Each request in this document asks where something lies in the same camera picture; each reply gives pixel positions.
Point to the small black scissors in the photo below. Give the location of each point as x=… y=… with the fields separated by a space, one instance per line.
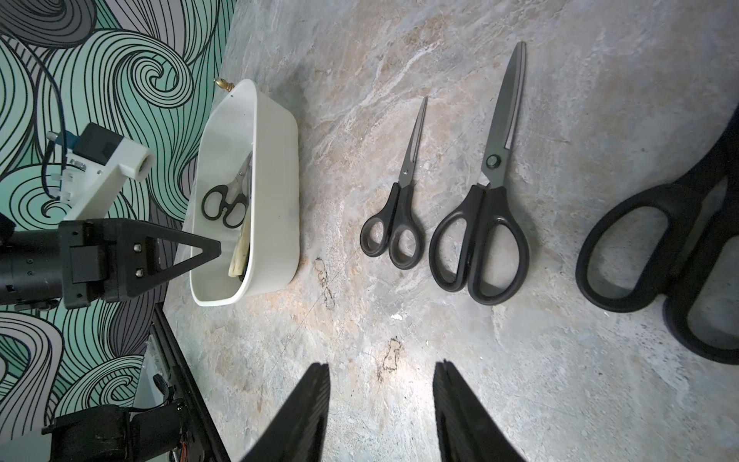
x=382 y=231

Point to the white plastic storage box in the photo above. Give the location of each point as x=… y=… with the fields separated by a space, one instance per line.
x=248 y=121

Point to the blue handled scissors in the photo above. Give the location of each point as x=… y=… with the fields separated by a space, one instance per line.
x=229 y=202

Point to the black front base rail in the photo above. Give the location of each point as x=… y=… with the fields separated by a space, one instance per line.
x=198 y=437

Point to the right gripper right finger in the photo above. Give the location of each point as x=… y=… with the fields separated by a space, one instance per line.
x=466 y=432

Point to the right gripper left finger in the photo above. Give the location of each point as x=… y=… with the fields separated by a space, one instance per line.
x=297 y=432

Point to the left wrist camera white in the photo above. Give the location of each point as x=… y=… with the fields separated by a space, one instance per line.
x=98 y=166

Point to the black medium scissors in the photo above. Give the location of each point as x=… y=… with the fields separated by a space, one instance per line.
x=486 y=206

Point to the large black scissors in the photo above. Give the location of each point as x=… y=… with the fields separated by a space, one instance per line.
x=666 y=273

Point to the cream handled scissors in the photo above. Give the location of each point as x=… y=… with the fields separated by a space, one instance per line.
x=238 y=264

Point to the brass knob on table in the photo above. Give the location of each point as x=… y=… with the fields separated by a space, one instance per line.
x=225 y=85

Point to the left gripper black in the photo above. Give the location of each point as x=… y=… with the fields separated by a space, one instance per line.
x=98 y=259

